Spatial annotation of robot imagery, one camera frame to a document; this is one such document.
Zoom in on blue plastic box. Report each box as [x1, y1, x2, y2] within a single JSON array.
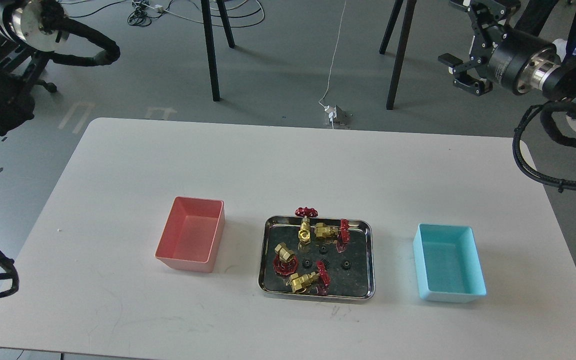
[[413, 223, 488, 303]]

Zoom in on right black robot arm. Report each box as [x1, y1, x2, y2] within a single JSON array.
[[438, 0, 576, 192]]

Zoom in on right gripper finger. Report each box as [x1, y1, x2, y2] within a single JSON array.
[[438, 53, 491, 76], [453, 72, 493, 96]]

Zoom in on floor power socket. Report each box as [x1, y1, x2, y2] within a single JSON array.
[[323, 105, 352, 130]]

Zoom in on brass valve front red handle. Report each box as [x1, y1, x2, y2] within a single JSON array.
[[285, 260, 331, 294]]

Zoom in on black table leg left rear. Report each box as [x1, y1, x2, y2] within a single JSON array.
[[215, 0, 236, 49]]

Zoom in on black table leg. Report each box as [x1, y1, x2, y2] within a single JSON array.
[[378, 0, 404, 55], [215, 0, 236, 49], [199, 0, 221, 102], [385, 0, 417, 110]]

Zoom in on black table leg right rear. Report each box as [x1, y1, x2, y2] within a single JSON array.
[[378, 0, 404, 55]]

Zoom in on white cable on floor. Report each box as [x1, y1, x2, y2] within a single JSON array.
[[318, 0, 347, 130]]

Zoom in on black cables on floor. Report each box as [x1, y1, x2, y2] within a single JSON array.
[[58, 0, 266, 29]]

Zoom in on brass valve upright red handle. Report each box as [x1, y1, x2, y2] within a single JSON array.
[[294, 207, 318, 247]]

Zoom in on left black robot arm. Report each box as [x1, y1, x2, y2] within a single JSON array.
[[0, 0, 121, 137]]

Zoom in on steel metal tray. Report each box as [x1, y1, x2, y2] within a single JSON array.
[[258, 215, 375, 302]]

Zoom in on pink plastic box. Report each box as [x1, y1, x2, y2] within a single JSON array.
[[154, 196, 226, 273]]

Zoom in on brass valve red handle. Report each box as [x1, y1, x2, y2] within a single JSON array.
[[273, 243, 298, 277], [294, 207, 318, 247], [285, 260, 331, 294], [314, 218, 351, 245]]

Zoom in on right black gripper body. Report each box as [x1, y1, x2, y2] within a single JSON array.
[[466, 0, 562, 95]]

